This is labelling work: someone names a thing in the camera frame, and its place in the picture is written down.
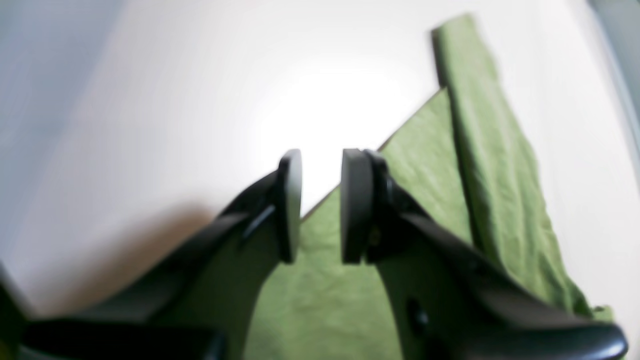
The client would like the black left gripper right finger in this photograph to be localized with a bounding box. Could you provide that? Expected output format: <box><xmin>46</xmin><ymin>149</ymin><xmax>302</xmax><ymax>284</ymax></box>
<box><xmin>341</xmin><ymin>148</ymin><xmax>628</xmax><ymax>360</ymax></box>

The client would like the green t-shirt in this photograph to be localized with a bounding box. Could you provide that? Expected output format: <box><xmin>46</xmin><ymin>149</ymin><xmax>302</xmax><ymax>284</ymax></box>
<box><xmin>244</xmin><ymin>13</ymin><xmax>614</xmax><ymax>360</ymax></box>

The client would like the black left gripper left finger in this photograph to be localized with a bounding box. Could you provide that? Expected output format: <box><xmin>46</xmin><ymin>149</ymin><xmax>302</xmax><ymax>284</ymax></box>
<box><xmin>20</xmin><ymin>149</ymin><xmax>302</xmax><ymax>360</ymax></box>

